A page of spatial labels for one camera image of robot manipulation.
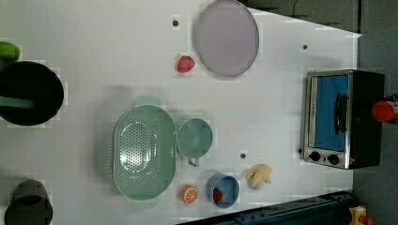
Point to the round grey plate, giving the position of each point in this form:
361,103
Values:
226,38

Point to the green mug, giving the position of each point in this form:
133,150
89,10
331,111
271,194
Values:
194,140

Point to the red ketchup bottle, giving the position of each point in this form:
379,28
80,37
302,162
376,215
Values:
385,111

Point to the silver black toaster oven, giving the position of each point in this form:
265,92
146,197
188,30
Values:
339,129

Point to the red strawberry in bowl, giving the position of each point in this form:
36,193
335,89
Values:
217,195

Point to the green oval colander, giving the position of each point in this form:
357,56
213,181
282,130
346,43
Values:
144,150

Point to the orange slice toy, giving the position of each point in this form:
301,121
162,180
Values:
188,194

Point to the green handled black pan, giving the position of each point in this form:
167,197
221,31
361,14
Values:
31,93

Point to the peeled toy banana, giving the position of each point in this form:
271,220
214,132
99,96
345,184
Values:
258,175

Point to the red toy strawberry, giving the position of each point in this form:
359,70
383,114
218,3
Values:
185,64

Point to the blue bowl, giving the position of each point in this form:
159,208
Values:
227,184

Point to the dark grey cup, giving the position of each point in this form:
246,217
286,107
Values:
29,205

